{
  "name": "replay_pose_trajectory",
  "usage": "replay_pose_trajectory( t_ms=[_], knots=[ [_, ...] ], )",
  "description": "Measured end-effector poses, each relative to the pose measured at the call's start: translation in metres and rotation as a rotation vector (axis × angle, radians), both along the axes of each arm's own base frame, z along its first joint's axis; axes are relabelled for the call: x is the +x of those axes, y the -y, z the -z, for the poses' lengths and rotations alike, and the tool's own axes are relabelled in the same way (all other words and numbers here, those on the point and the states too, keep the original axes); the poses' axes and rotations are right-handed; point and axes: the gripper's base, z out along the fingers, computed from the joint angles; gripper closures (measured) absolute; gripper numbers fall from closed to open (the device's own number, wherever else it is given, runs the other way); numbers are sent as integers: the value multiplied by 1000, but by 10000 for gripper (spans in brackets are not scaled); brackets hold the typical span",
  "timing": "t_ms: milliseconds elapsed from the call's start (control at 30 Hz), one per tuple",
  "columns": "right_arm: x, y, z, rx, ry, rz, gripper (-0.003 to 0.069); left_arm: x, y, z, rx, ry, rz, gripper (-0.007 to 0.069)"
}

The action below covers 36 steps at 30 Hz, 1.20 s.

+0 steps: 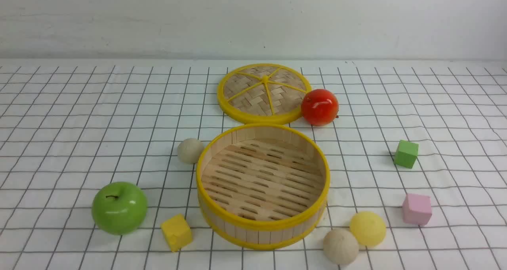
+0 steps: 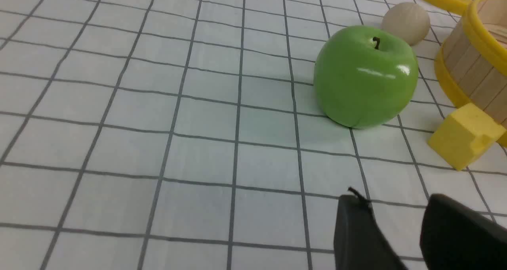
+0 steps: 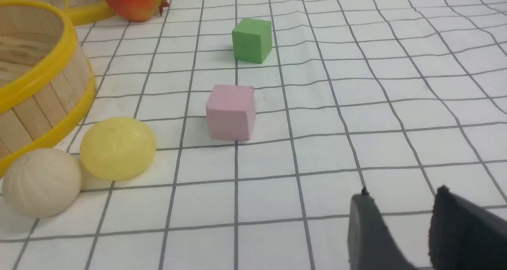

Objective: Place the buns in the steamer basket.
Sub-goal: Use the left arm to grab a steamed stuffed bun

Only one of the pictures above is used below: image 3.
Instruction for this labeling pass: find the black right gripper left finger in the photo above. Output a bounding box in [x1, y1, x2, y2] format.
[348, 188, 416, 270]

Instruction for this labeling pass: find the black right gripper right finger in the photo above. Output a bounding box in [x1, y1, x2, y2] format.
[429, 186, 507, 270]

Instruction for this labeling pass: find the yellow bun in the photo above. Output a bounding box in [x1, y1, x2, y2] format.
[80, 117, 157, 181]

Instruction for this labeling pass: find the cream white bun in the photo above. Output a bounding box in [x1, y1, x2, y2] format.
[2, 148, 83, 219]

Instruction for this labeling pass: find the bamboo steamer tray yellow rim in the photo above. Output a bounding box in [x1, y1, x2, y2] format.
[0, 0, 96, 175]

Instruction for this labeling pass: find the white grid tablecloth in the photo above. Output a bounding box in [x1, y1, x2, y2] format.
[1, 0, 507, 270]

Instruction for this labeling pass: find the pink foam cube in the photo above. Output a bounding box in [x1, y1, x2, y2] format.
[205, 84, 256, 141]

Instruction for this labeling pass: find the green foam cube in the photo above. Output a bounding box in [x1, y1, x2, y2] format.
[232, 18, 273, 64]

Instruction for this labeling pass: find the red pomegranate fruit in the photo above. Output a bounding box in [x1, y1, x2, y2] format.
[105, 0, 170, 22]

